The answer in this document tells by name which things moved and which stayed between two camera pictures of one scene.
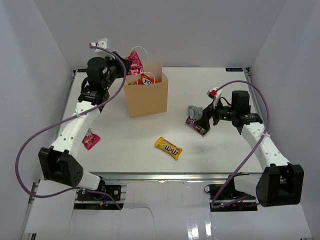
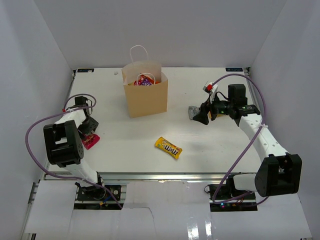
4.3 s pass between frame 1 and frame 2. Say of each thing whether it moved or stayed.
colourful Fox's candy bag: stayed
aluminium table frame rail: stayed
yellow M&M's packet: stayed
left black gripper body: moved
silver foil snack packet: stayed
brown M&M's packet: moved
